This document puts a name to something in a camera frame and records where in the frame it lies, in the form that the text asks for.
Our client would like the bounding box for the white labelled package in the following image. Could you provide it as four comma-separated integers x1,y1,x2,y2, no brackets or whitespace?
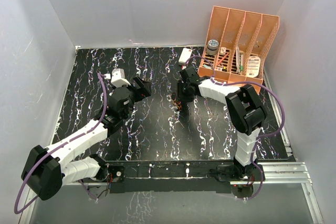
246,55,261,75

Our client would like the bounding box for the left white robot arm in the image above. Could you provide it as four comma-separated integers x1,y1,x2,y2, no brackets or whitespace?
21,77,152,200

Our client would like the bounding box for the orange keyring carabiner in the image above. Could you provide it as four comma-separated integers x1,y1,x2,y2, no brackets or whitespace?
174,101,182,111

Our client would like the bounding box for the orange file organizer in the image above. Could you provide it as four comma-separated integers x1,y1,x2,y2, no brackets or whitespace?
198,6,280,92

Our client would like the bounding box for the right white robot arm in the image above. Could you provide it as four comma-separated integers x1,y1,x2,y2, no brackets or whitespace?
176,67,267,182

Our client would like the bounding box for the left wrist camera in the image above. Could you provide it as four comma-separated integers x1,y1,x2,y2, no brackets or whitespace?
104,68,131,88

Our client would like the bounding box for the key with red tag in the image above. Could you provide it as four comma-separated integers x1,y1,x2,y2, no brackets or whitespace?
171,92,177,102

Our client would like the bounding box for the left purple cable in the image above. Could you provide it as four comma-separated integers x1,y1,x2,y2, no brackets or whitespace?
13,72,108,214

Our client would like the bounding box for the white small box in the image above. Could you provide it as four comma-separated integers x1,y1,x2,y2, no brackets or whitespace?
178,48,193,66

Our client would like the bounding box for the grey round tape tin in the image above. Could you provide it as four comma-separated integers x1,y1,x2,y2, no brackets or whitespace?
206,39,219,56

